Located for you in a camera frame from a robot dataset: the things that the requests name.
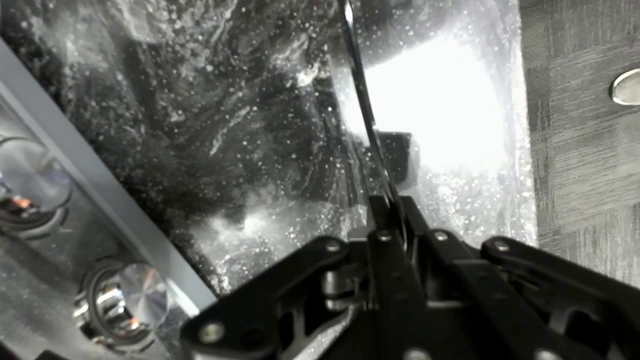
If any black spoon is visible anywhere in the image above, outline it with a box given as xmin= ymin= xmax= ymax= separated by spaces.
xmin=337 ymin=0 xmax=405 ymax=211

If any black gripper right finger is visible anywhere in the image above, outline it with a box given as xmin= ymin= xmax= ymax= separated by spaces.
xmin=399 ymin=197 xmax=640 ymax=360

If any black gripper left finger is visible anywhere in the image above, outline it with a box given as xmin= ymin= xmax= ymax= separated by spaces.
xmin=178 ymin=197 xmax=405 ymax=360

